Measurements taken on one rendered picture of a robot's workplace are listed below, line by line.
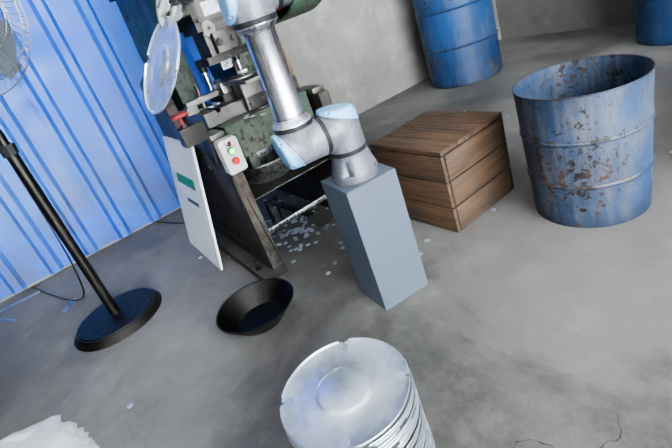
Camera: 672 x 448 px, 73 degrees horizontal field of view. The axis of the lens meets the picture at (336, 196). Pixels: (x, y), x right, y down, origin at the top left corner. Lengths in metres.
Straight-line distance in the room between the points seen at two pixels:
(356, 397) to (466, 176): 1.05
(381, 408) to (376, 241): 0.58
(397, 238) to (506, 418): 0.59
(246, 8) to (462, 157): 0.97
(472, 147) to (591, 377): 0.91
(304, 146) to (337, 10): 2.59
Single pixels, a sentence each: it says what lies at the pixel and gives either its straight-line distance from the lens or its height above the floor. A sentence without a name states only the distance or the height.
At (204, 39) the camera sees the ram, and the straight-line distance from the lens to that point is 1.97.
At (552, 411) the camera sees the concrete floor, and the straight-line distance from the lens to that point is 1.24.
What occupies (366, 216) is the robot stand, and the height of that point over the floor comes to 0.35.
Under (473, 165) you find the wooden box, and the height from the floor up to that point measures 0.22.
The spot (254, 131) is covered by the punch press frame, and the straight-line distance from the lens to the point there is 1.86.
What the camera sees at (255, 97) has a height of 0.69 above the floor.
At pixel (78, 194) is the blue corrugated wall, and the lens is 3.12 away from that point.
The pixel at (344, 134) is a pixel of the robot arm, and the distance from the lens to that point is 1.32.
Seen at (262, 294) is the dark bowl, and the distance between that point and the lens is 1.84.
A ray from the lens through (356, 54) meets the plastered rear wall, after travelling 3.85.
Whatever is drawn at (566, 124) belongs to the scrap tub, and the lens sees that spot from 1.59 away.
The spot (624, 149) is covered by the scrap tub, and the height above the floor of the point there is 0.27.
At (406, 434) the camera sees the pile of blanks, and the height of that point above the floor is 0.18.
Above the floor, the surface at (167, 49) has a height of 0.97.
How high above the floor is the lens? 0.98
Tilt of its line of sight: 24 degrees down
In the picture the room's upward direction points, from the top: 20 degrees counter-clockwise
